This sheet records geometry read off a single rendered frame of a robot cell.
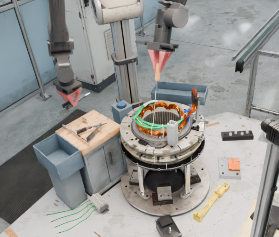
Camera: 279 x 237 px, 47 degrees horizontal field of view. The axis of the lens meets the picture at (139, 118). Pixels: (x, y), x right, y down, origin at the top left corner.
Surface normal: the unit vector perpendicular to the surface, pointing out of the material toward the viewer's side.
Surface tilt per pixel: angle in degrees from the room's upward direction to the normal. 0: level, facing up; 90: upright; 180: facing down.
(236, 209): 0
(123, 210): 0
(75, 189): 90
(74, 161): 90
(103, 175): 90
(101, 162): 90
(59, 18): 116
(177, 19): 78
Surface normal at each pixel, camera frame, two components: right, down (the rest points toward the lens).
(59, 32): 0.26, 0.85
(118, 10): 0.32, 0.63
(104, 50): 0.81, 0.28
